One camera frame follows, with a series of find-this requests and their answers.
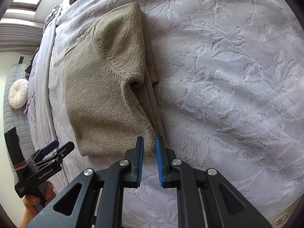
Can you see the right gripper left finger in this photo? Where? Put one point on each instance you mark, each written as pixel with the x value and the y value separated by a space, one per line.
pixel 95 198

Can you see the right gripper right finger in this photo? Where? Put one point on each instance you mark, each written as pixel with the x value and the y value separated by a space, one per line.
pixel 204 198

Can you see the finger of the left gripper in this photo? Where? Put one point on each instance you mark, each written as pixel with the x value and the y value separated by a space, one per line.
pixel 63 152
pixel 50 147

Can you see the brown knit sweater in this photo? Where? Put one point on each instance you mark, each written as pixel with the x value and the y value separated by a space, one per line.
pixel 109 75

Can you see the person's left hand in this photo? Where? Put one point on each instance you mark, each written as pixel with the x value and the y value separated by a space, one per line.
pixel 31 201

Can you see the lavender plush blanket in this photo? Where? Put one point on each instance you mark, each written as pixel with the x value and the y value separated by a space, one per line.
pixel 38 109

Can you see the white round pleated cushion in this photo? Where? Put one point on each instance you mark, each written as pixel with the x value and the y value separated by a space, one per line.
pixel 18 93

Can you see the grey window curtain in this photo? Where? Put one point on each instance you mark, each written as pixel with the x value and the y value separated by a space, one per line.
pixel 20 35

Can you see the lavender embossed bedspread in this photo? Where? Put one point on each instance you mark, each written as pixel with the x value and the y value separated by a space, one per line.
pixel 230 88

